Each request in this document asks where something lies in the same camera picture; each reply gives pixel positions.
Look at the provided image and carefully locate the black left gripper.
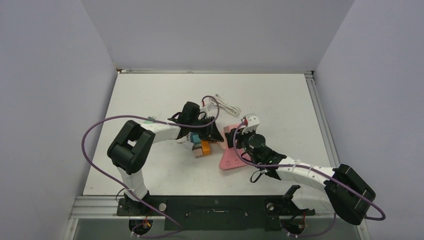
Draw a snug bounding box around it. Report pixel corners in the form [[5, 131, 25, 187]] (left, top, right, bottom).
[[188, 115, 223, 142]]

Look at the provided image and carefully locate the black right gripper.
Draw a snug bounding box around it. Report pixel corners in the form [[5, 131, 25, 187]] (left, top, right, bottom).
[[227, 125, 261, 165]]

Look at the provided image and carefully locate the orange power strip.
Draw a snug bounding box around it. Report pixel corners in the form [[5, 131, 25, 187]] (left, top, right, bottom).
[[200, 140, 211, 156]]

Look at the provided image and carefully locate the pink triangular power strip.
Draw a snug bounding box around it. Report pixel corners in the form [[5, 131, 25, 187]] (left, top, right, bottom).
[[218, 148, 247, 171]]

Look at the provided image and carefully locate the teal plug charger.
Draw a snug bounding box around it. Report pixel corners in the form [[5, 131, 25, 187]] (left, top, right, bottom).
[[189, 132, 201, 145]]

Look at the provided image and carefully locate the pink brown plug charger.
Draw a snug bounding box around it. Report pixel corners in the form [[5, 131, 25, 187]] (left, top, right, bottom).
[[192, 143, 204, 158]]

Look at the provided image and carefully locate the white power cord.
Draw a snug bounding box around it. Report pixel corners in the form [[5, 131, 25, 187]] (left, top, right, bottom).
[[214, 94, 242, 117]]

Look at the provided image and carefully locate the white adapter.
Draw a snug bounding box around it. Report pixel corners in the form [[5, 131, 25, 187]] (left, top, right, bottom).
[[176, 135, 190, 144]]

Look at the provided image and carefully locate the light green plug charger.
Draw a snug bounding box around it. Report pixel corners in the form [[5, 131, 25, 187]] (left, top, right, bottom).
[[143, 116, 156, 124]]

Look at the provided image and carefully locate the pink cube socket adapter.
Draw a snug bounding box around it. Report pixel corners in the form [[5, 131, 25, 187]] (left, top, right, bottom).
[[224, 124, 245, 149]]

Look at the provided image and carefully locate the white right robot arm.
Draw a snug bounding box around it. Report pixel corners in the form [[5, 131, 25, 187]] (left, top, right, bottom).
[[224, 128, 386, 226]]

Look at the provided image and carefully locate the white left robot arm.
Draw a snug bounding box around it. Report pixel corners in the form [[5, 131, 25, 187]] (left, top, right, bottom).
[[107, 101, 224, 215]]

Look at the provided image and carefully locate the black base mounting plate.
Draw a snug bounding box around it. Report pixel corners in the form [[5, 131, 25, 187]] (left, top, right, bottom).
[[116, 195, 316, 231]]

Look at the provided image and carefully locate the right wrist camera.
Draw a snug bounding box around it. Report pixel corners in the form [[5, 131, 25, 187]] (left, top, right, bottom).
[[241, 113, 260, 134]]

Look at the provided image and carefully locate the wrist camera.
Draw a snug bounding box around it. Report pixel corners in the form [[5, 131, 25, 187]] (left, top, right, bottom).
[[200, 103, 216, 114], [241, 113, 260, 134]]

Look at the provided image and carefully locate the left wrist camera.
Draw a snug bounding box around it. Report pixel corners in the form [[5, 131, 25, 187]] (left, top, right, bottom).
[[200, 103, 216, 114]]

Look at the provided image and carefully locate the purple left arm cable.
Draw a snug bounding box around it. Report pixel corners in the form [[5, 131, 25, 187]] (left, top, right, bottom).
[[81, 95, 221, 200]]

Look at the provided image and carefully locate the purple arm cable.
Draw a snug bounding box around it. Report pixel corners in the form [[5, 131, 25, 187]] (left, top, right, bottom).
[[81, 95, 221, 200], [231, 121, 387, 222]]

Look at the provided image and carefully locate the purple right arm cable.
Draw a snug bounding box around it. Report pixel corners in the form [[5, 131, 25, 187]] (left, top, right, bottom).
[[231, 121, 387, 222]]

